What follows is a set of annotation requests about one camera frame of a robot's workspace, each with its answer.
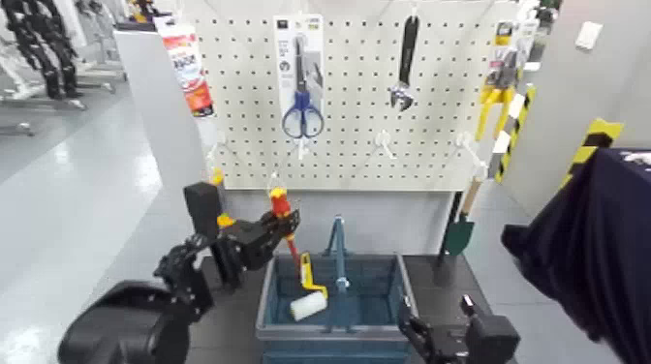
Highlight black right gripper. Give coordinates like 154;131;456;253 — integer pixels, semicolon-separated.
395;292;480;364

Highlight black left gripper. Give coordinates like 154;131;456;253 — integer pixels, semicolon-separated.
220;209;302;274

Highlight red and yellow screwdriver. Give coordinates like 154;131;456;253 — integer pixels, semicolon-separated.
268;186;303;274

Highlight blue plastic crate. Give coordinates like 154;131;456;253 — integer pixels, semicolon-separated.
255;251;421;364

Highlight white pegboard hook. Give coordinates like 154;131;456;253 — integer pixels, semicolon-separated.
374;129;397;162
294;136;313;165
204;130;228;162
454;130;490;177

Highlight white pegboard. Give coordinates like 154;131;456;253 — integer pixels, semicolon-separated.
195;0;521;193

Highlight dark navy cloth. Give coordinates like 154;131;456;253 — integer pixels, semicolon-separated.
500;146;651;364

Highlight blue scissors in package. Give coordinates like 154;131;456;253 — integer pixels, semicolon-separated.
272;13;326;141

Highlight red and white sealant tube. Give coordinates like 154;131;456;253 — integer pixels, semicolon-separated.
153;15;216;120

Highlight yellow black hazard striped strip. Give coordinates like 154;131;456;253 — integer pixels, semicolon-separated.
492;82;539;185

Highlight black humanoid robot on stand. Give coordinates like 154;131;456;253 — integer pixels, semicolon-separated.
0;0;83;101

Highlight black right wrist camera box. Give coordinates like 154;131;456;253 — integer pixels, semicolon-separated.
464;314;522;364

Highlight green trowel with wooden handle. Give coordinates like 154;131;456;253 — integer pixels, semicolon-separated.
440;174;484;258

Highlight white paint roller yellow handle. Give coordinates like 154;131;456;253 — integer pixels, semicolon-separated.
289;252;329;323

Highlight black handled adjustable wrench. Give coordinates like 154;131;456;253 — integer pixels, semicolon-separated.
388;15;421;113

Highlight yellow black hazard striped post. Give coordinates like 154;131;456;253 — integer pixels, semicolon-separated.
558;117;626;191

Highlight yellow handled pliers in package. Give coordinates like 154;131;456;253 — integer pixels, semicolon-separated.
475;20;526;144

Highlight white wall plate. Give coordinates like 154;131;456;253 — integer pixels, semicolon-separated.
573;20;605;51

